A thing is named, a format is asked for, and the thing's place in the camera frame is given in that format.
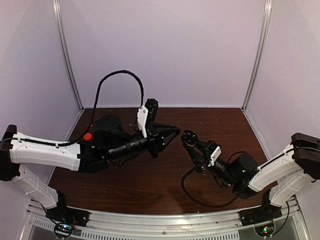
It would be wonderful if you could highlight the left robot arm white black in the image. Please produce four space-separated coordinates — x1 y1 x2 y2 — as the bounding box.
0 115 180 222

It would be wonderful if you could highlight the aluminium frame post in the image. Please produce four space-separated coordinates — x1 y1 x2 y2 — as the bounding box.
52 0 84 112
241 0 273 112

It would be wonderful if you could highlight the front aluminium rail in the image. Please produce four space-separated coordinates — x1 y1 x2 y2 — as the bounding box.
21 203 308 240

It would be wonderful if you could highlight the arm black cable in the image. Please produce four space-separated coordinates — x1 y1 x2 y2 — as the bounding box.
181 167 238 208
69 69 146 148

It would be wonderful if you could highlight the left aluminium frame post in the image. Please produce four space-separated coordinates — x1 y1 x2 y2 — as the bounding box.
52 0 84 112

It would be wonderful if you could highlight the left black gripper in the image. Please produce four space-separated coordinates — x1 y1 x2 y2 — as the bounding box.
108 122 181 163

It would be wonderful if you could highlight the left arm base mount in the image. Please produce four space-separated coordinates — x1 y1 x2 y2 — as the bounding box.
45 207 90 227

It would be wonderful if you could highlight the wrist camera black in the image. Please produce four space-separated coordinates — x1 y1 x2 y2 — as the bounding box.
137 98 159 138
204 140 222 167

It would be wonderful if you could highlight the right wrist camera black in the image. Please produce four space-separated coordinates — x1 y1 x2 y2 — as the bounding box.
204 140 222 167

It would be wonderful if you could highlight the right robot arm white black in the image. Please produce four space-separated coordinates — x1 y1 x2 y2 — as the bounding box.
180 130 320 221

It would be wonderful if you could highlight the right aluminium frame post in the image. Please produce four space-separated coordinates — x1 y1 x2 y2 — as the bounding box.
241 0 273 112

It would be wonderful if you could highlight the black earbud charging case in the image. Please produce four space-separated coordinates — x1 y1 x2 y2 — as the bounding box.
180 130 199 148

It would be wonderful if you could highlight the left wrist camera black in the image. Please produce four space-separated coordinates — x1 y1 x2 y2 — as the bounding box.
137 98 159 138

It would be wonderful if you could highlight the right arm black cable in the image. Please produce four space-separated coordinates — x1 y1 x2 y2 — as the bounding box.
181 167 238 208

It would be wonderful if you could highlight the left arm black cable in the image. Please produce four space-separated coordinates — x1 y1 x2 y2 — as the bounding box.
69 69 146 148

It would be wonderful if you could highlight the orange round case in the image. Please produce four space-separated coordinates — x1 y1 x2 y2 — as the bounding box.
83 132 93 141

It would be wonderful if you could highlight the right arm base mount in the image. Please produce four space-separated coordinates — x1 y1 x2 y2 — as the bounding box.
239 206 282 226

